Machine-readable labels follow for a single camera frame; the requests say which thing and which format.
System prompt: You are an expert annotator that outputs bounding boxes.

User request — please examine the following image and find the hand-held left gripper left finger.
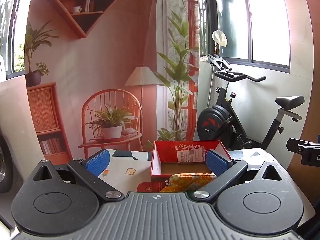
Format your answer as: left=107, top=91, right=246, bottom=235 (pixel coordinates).
left=32, top=149, right=125, bottom=203

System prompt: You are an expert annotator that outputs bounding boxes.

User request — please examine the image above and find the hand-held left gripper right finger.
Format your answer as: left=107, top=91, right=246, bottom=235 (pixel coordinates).
left=191, top=149, right=283, bottom=203

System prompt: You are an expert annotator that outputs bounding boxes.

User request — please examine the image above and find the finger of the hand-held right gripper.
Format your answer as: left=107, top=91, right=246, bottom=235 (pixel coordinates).
left=287, top=138, right=305, bottom=153

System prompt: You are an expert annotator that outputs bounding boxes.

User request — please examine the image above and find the yellow patterned snack bag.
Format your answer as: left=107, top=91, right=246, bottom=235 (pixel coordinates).
left=160, top=172, right=218, bottom=193

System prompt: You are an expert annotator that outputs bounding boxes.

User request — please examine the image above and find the red cardboard box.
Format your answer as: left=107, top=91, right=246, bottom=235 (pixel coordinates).
left=150, top=140, right=233, bottom=193

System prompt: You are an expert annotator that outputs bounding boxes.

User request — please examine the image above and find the printed tablecloth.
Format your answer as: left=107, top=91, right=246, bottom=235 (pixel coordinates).
left=97, top=147, right=317, bottom=222

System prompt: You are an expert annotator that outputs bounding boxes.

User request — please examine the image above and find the black exercise bike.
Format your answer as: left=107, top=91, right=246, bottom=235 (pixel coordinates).
left=197, top=54, right=305, bottom=153

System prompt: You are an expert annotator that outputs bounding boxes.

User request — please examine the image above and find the brown wooden door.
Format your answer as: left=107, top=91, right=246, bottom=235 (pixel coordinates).
left=277, top=0, right=320, bottom=172

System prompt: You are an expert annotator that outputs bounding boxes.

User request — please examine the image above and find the washing machine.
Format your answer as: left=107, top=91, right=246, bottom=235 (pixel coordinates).
left=0, top=125, right=15, bottom=195

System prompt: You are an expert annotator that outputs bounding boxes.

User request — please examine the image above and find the white mop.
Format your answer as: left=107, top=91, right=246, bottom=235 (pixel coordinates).
left=207, top=30, right=228, bottom=109

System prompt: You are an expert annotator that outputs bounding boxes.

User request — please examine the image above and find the dark-framed window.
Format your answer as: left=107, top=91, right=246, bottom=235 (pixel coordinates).
left=200, top=0, right=292, bottom=74
left=0, top=0, right=28, bottom=80

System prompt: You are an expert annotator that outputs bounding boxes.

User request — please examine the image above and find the printed room wall poster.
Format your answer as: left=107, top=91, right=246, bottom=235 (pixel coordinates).
left=25, top=0, right=200, bottom=159

